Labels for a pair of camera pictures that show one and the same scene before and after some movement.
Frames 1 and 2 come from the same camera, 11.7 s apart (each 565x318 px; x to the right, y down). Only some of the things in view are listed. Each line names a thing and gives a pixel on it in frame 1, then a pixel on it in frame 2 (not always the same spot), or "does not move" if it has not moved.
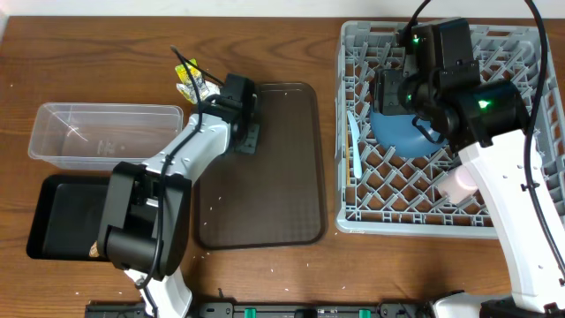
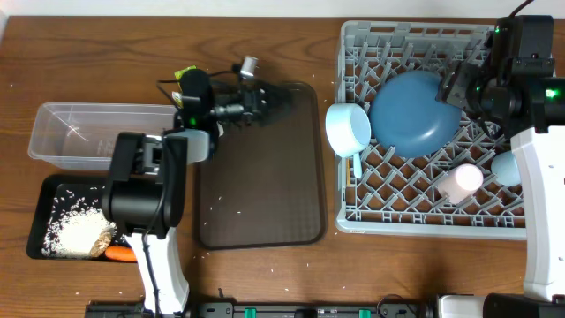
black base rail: [112, 309] does not move
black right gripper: [386, 87] to [457, 79]
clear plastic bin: [102, 136] does not move
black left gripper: [249, 138] to [258, 103]
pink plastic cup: [458, 185] does not move
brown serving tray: [275, 199] does not move
